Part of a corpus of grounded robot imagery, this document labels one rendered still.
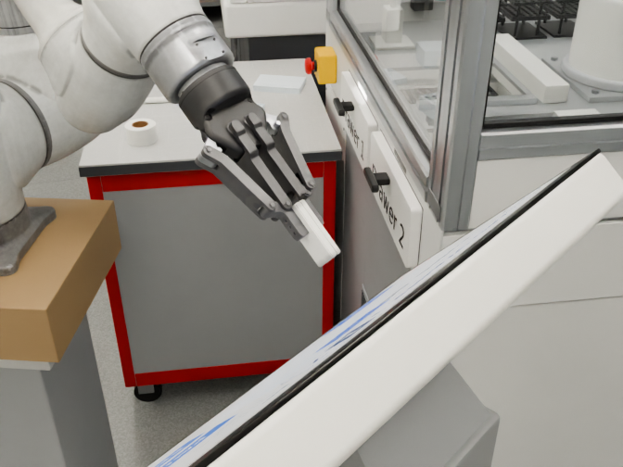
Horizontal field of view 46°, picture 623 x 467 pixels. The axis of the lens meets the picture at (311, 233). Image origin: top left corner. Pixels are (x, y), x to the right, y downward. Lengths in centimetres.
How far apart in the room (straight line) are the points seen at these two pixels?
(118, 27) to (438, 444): 53
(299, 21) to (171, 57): 150
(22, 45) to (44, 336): 44
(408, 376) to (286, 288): 142
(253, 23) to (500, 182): 138
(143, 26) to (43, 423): 76
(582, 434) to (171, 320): 102
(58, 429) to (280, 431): 98
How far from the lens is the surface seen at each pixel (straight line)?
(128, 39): 84
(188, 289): 185
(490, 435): 67
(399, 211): 119
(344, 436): 43
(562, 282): 117
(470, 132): 97
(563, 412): 137
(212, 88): 79
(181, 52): 80
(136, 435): 206
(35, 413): 134
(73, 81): 95
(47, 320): 109
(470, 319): 51
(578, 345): 127
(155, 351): 198
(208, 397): 212
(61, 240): 123
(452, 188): 101
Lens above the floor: 149
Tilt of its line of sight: 32 degrees down
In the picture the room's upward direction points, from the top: straight up
